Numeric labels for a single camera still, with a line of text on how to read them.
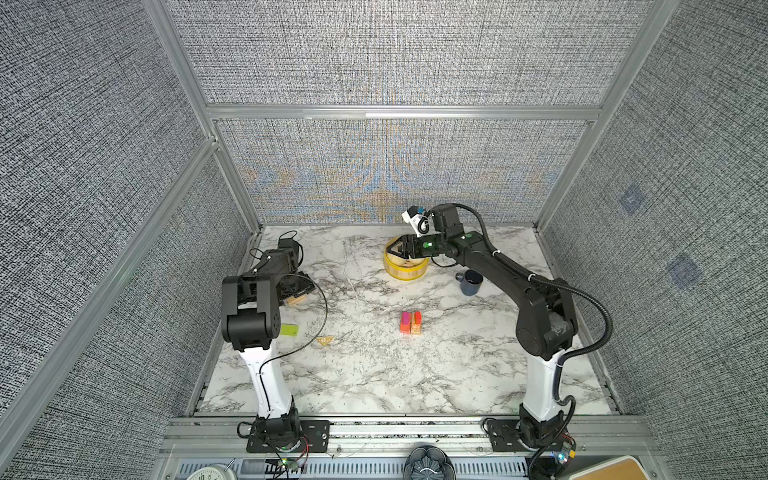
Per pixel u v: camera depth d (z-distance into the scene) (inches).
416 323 35.6
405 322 35.5
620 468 25.6
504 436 28.7
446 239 28.2
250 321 21.4
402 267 40.4
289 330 36.3
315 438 28.9
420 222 31.6
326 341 35.2
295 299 35.7
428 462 27.1
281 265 26.1
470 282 37.3
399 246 32.5
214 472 25.9
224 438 29.8
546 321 20.6
